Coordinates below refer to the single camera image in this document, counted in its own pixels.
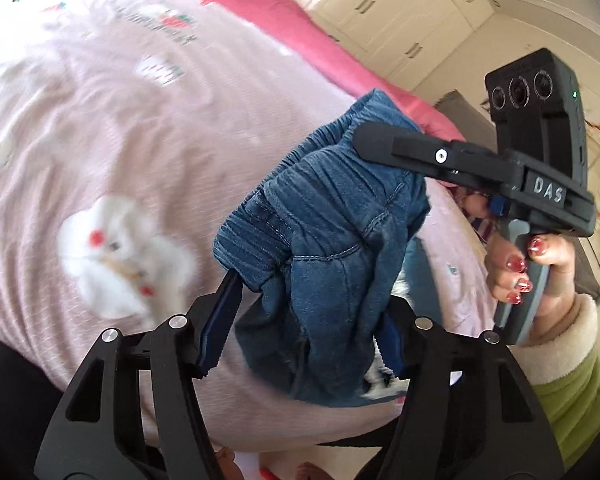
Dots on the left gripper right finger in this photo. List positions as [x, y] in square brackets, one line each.
[396, 337]

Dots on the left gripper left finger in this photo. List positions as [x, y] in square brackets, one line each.
[210, 319]

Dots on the blue denim pants lace trim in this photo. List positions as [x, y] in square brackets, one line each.
[321, 240]

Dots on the right forearm green sleeve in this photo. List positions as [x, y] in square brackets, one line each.
[565, 375]

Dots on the right hand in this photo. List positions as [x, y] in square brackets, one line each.
[508, 280]

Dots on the striped pillow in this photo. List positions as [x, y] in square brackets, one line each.
[475, 207]

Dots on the grey quilted headboard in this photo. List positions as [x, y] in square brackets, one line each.
[478, 130]

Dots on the pink quilt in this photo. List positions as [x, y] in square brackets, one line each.
[286, 22]

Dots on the pink strawberry print bedsheet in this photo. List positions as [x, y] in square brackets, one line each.
[129, 130]

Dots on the white wardrobe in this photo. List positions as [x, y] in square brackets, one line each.
[400, 40]

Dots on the black camera box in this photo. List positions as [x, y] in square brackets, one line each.
[536, 108]

